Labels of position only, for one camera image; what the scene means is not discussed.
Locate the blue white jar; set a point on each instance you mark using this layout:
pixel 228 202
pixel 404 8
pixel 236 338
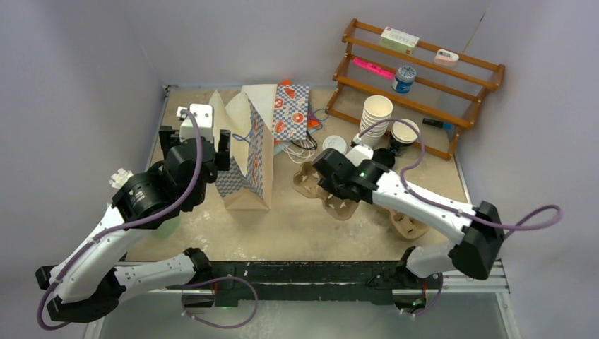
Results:
pixel 403 79

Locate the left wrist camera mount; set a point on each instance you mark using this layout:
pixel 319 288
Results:
pixel 203 116

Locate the stack of white paper cups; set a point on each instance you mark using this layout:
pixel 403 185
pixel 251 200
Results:
pixel 373 123

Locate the stack of flat paper bags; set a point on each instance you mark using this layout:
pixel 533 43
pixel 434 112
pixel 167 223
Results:
pixel 294 120

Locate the wrapped white straws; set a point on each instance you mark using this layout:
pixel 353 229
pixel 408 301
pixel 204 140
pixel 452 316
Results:
pixel 118 179

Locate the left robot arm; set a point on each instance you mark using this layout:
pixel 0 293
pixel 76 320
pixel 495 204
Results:
pixel 90 283

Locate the white pink small device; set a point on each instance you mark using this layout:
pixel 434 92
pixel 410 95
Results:
pixel 446 58

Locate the brown pulp cup carrier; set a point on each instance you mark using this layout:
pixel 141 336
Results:
pixel 306 182

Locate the white green box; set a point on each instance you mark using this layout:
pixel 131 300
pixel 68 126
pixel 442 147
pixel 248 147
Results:
pixel 398 41

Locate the pink highlighter pen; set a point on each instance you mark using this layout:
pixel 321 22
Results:
pixel 373 68

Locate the white cup lid far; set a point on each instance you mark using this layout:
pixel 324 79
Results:
pixel 335 142

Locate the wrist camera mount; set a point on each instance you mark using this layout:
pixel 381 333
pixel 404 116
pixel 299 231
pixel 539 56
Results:
pixel 359 153
pixel 203 116

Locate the checkered paper bag blue handles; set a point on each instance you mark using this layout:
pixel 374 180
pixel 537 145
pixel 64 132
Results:
pixel 248 184

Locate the stack of black lids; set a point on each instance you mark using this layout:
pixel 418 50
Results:
pixel 384 157

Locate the stack of pulp carriers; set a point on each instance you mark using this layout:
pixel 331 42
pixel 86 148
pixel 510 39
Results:
pixel 405 227

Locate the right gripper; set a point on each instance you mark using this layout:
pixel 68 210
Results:
pixel 329 184

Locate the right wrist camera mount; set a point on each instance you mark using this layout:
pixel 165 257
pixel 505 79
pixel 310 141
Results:
pixel 359 153

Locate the black blue marker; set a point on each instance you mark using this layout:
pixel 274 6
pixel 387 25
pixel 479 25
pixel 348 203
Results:
pixel 437 124

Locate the wooden shelf rack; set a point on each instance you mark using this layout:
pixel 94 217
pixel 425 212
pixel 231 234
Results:
pixel 438 93

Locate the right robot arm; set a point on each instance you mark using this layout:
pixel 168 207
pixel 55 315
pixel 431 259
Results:
pixel 472 246

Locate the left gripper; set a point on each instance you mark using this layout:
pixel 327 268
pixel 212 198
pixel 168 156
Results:
pixel 220 159

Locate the black aluminium base frame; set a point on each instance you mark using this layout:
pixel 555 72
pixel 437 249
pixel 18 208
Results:
pixel 378 282

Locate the dark paper cup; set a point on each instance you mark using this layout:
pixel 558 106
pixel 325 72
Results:
pixel 402 135

